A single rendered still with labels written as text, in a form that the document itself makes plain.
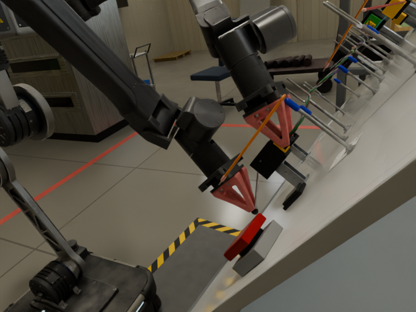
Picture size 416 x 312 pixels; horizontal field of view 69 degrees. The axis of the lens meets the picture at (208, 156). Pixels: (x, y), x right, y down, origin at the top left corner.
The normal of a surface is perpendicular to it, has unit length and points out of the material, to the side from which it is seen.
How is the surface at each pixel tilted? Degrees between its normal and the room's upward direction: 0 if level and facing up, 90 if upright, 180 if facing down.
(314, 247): 90
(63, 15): 77
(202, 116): 48
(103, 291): 0
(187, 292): 0
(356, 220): 90
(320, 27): 90
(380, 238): 0
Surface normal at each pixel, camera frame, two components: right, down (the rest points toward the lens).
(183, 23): -0.42, 0.46
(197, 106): 0.33, -0.39
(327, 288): -0.14, -0.89
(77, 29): 0.78, -0.08
